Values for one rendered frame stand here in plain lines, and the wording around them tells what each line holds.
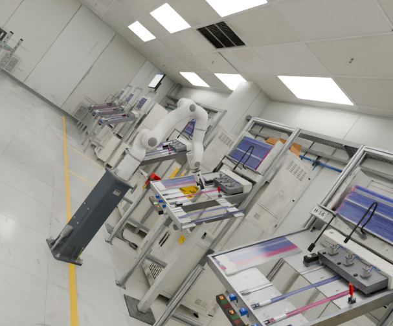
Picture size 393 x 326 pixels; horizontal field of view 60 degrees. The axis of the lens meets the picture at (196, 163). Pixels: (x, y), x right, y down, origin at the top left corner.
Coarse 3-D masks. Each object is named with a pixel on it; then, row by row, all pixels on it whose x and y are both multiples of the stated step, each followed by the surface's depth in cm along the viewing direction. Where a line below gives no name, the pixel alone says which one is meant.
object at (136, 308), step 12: (204, 228) 249; (192, 240) 248; (180, 252) 249; (168, 264) 252; (180, 264) 250; (168, 276) 249; (156, 288) 248; (132, 300) 255; (144, 300) 249; (132, 312) 239; (144, 312) 249
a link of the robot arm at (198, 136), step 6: (198, 132) 266; (204, 132) 268; (192, 138) 270; (198, 138) 268; (192, 144) 269; (198, 144) 268; (198, 150) 265; (198, 156) 264; (192, 162) 266; (198, 162) 265
